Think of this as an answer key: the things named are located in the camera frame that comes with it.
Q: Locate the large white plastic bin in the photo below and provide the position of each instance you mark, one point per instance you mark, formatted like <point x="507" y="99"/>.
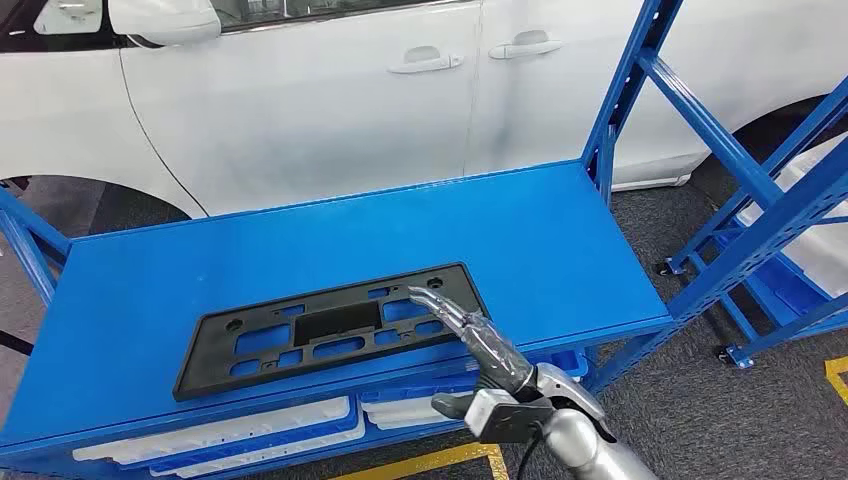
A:
<point x="232" y="427"/>

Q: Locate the white plastic storage bin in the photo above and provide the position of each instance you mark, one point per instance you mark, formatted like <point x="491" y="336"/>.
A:
<point x="417" y="424"/>
<point x="311" y="445"/>
<point x="404" y="407"/>
<point x="821" y="252"/>

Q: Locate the white car side mirror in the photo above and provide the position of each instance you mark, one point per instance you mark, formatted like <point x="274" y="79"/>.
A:
<point x="166" y="23"/>

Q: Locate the blue wheeled shelf rack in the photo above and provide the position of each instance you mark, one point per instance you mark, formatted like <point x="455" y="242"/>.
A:
<point x="805" y="328"/>

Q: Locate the black plastic licence plate bracket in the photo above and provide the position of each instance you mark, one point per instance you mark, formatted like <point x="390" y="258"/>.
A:
<point x="212" y="351"/>

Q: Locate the white car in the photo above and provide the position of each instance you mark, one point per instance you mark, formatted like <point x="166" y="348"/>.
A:
<point x="298" y="119"/>

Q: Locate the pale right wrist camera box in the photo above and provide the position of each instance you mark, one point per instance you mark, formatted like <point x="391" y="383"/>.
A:
<point x="510" y="417"/>

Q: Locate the blue metal shelf rack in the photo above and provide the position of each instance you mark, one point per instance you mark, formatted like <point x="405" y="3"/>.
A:
<point x="331" y="265"/>

